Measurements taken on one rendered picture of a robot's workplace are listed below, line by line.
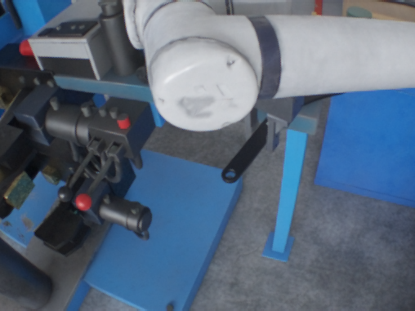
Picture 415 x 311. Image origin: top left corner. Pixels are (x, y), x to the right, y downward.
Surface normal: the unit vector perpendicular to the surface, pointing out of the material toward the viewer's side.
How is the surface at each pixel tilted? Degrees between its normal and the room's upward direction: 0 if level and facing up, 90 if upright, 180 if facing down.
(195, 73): 84
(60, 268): 0
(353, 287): 0
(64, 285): 0
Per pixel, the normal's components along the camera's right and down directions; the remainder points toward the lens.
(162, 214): -0.11, -0.64
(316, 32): 0.12, -0.25
